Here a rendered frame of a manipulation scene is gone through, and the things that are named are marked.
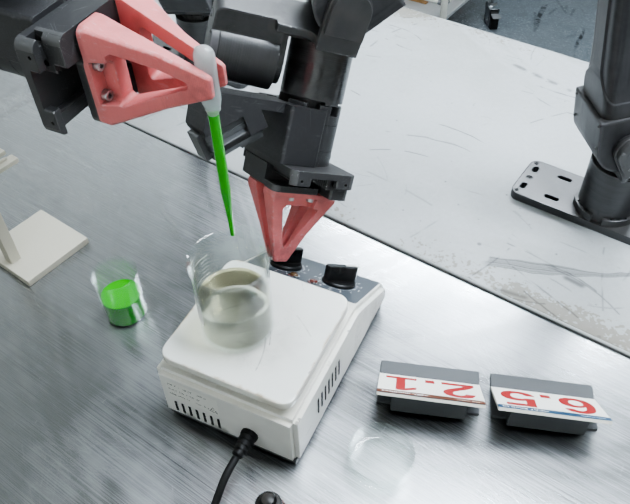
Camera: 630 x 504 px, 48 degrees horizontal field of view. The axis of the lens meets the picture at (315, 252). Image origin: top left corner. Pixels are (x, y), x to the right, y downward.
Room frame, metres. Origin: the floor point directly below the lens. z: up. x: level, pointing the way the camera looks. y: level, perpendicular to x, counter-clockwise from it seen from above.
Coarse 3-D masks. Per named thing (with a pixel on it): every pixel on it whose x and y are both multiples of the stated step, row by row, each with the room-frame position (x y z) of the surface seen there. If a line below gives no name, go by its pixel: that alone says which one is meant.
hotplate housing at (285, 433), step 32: (352, 320) 0.38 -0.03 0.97; (352, 352) 0.38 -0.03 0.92; (192, 384) 0.32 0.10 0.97; (320, 384) 0.32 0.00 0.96; (192, 416) 0.32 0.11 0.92; (224, 416) 0.31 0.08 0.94; (256, 416) 0.29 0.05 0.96; (288, 416) 0.29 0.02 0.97; (320, 416) 0.32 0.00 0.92; (288, 448) 0.28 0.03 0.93
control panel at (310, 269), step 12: (312, 264) 0.48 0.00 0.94; (288, 276) 0.44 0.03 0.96; (300, 276) 0.44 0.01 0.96; (312, 276) 0.45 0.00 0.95; (360, 276) 0.47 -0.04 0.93; (324, 288) 0.42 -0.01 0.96; (336, 288) 0.43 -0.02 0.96; (360, 288) 0.44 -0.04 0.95; (372, 288) 0.44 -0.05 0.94; (348, 300) 0.41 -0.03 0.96
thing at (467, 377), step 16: (384, 368) 0.37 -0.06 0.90; (400, 368) 0.37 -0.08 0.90; (416, 368) 0.37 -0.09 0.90; (432, 368) 0.37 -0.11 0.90; (448, 368) 0.37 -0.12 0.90; (384, 400) 0.34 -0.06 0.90; (400, 400) 0.33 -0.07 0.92; (416, 400) 0.33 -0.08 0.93; (432, 400) 0.32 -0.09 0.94; (448, 400) 0.32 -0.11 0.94; (448, 416) 0.32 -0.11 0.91; (464, 416) 0.32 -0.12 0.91
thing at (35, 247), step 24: (0, 168) 0.53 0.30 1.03; (0, 216) 0.53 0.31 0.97; (48, 216) 0.59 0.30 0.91; (0, 240) 0.52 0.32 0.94; (24, 240) 0.55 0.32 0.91; (48, 240) 0.55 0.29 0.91; (72, 240) 0.55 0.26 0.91; (0, 264) 0.52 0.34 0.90; (24, 264) 0.52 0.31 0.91; (48, 264) 0.52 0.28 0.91
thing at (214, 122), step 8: (216, 120) 0.36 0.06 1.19; (216, 128) 0.36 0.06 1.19; (216, 136) 0.36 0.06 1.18; (216, 144) 0.36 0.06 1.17; (216, 152) 0.36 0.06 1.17; (224, 152) 0.37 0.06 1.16; (216, 160) 0.36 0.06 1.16; (224, 160) 0.37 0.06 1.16; (224, 168) 0.36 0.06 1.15; (224, 176) 0.36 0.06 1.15; (224, 184) 0.36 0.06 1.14; (224, 192) 0.36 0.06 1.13; (224, 200) 0.37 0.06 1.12; (232, 216) 0.37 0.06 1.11; (232, 224) 0.37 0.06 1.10; (232, 232) 0.37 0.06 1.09
